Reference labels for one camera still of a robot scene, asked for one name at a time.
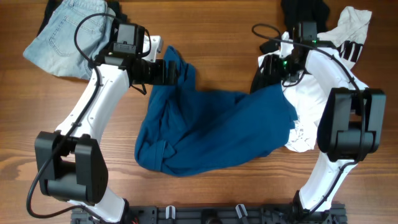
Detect dark blue polo shirt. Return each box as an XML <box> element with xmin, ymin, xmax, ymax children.
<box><xmin>134</xmin><ymin>46</ymin><xmax>297</xmax><ymax>177</ymax></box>

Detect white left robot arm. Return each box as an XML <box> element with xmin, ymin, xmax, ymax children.
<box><xmin>32</xmin><ymin>50</ymin><xmax>179</xmax><ymax>223</ymax></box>

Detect black crumpled garment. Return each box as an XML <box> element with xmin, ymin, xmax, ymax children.
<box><xmin>251</xmin><ymin>0</ymin><xmax>330</xmax><ymax>93</ymax></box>

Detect white crumpled t-shirt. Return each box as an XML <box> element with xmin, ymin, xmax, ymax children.
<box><xmin>257</xmin><ymin>6</ymin><xmax>373</xmax><ymax>153</ymax></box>

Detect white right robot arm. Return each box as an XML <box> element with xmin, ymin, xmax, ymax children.
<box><xmin>258</xmin><ymin>40</ymin><xmax>386</xmax><ymax>214</ymax></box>

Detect light blue folded jeans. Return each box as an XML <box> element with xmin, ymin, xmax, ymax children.
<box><xmin>23</xmin><ymin>0</ymin><xmax>116</xmax><ymax>80</ymax></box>

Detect black folded garment under jeans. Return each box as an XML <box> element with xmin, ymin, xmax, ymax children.
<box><xmin>37</xmin><ymin>0</ymin><xmax>127</xmax><ymax>35</ymax></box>

